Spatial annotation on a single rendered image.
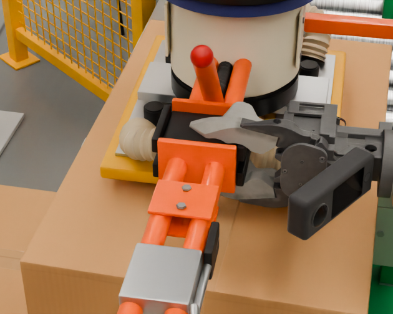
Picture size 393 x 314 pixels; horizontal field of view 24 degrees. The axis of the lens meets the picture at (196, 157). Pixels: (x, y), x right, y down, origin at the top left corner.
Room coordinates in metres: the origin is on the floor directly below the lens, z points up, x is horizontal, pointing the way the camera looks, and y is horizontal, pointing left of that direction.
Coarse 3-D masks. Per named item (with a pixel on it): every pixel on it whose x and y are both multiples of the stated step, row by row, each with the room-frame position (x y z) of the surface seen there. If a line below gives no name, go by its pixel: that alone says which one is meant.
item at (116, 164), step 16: (160, 48) 1.17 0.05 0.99; (144, 64) 1.14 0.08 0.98; (128, 112) 1.01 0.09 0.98; (144, 112) 0.98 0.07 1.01; (160, 112) 0.97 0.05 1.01; (112, 144) 0.94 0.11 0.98; (112, 160) 0.91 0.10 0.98; (128, 160) 0.91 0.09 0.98; (112, 176) 0.89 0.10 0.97; (128, 176) 0.89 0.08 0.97; (144, 176) 0.88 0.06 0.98
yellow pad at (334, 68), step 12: (300, 60) 1.14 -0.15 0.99; (312, 60) 1.10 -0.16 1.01; (324, 60) 1.14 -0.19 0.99; (336, 60) 1.15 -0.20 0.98; (300, 72) 1.08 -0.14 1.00; (312, 72) 1.07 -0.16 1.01; (324, 72) 1.11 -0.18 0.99; (336, 72) 1.11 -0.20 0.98; (336, 84) 1.08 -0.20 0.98; (336, 96) 1.05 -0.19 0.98
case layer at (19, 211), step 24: (0, 192) 1.38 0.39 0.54; (24, 192) 1.38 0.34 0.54; (48, 192) 1.38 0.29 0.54; (0, 216) 1.31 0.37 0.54; (24, 216) 1.31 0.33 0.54; (0, 240) 1.24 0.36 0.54; (24, 240) 1.24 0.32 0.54; (0, 264) 1.18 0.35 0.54; (0, 288) 1.12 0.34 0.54; (0, 312) 1.06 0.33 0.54; (24, 312) 1.06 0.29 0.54
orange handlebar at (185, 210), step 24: (312, 24) 1.05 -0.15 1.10; (336, 24) 1.04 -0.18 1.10; (360, 24) 1.04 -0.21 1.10; (384, 24) 1.04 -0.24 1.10; (240, 72) 0.92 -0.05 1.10; (192, 96) 0.87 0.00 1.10; (240, 96) 0.87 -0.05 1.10; (168, 168) 0.73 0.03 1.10; (216, 168) 0.73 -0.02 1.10; (168, 192) 0.69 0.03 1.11; (192, 192) 0.69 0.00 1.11; (216, 192) 0.69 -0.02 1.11; (168, 216) 0.66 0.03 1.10; (192, 216) 0.65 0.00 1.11; (216, 216) 0.68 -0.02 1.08; (144, 240) 0.63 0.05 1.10; (192, 240) 0.62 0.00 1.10; (120, 312) 0.54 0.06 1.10; (168, 312) 0.54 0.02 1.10
